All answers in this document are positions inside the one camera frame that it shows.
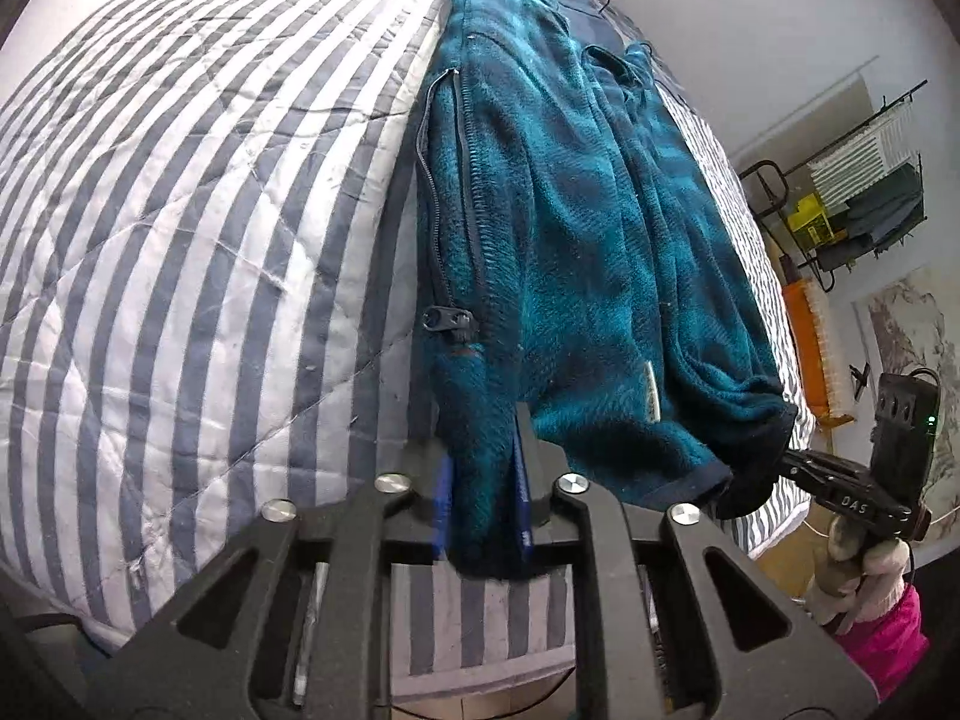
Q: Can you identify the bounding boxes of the dark hanging clothes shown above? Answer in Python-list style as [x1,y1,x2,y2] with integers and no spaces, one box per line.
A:
[844,169,925,256]

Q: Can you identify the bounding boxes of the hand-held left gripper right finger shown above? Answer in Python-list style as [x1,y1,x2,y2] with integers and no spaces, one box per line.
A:
[514,401,878,720]

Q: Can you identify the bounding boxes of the striped towel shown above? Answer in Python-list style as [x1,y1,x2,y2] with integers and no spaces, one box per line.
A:
[810,101,916,203]

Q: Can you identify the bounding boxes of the teal plaid fleece jacket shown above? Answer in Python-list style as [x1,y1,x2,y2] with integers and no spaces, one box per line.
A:
[412,0,800,582]

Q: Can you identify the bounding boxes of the grey white striped quilt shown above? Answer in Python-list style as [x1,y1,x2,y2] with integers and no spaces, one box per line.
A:
[0,0,815,698]

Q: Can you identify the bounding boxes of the black metal clothes rack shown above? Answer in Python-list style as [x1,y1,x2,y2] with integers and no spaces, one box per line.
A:
[739,79,931,293]

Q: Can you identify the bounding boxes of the person's right hand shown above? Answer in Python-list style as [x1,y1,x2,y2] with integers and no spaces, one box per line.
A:
[810,517,913,628]

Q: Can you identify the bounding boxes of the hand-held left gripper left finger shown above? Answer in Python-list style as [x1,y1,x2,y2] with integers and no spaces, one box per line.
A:
[90,439,458,720]

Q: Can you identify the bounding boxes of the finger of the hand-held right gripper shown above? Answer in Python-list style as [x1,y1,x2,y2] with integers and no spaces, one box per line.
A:
[776,448,845,500]

